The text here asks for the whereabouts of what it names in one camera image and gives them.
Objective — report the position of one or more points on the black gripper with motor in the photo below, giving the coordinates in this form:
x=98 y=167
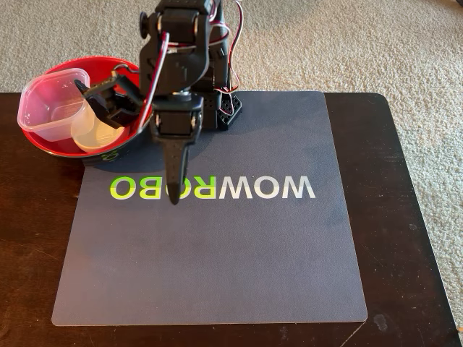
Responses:
x=176 y=127

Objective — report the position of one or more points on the small white round dish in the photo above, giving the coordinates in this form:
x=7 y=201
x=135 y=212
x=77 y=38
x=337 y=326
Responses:
x=101 y=139

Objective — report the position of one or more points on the black printed motor mount part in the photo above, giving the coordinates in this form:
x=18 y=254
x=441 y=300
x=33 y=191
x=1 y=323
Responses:
x=108 y=112

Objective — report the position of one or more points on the clear plastic food container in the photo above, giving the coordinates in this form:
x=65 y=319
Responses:
x=47 y=105

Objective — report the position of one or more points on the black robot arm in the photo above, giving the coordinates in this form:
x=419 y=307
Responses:
x=173 y=68

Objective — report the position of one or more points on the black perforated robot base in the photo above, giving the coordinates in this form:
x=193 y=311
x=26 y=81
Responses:
x=229 y=108

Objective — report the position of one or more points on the red bowl with black outside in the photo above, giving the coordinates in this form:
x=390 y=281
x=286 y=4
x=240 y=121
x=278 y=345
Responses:
x=101 y=68

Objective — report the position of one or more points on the grey WOWROBO mat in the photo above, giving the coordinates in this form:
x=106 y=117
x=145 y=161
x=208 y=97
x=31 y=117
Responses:
x=253 y=253

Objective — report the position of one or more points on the wrist camera board with mount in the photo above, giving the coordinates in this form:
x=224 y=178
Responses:
x=105 y=82

